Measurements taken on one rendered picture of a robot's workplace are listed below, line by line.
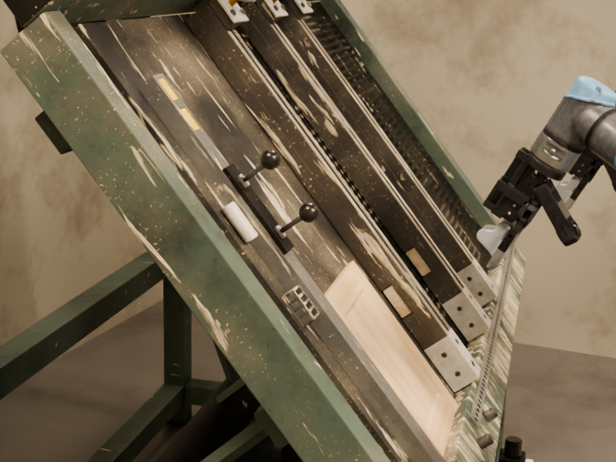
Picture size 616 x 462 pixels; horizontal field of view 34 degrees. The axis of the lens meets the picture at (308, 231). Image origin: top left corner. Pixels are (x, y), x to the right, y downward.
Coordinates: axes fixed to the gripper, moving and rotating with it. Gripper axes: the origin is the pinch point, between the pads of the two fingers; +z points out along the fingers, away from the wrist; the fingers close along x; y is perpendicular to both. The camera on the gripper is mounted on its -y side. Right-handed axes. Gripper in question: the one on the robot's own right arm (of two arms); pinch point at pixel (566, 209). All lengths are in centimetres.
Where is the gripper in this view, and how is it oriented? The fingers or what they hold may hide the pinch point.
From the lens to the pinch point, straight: 246.6
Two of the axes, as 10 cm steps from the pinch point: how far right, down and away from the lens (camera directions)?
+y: -8.1, -5.5, 2.1
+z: -4.5, 8.1, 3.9
